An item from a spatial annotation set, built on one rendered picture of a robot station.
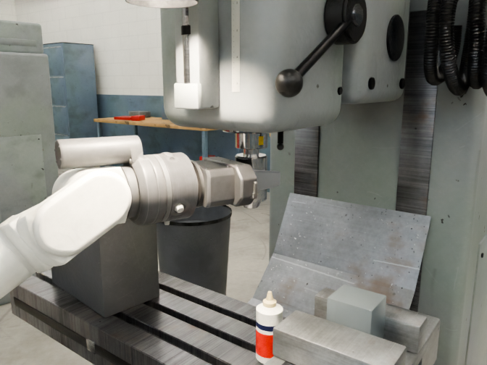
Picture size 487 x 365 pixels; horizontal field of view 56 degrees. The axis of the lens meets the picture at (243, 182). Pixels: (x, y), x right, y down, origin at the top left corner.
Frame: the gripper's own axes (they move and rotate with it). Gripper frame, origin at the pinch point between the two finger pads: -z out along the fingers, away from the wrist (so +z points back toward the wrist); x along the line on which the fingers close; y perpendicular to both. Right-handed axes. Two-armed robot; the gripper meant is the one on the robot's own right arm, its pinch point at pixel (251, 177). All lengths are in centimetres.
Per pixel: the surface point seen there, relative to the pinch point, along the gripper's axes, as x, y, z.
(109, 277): 21.8, 20.2, 15.2
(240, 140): -0.8, -5.5, 2.3
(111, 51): 704, -68, -202
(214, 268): 160, 90, -85
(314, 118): -8.9, -9.0, -3.8
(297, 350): -15.8, 18.6, 3.6
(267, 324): -5.3, 21.0, 0.4
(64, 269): 36.1, 22.9, 19.8
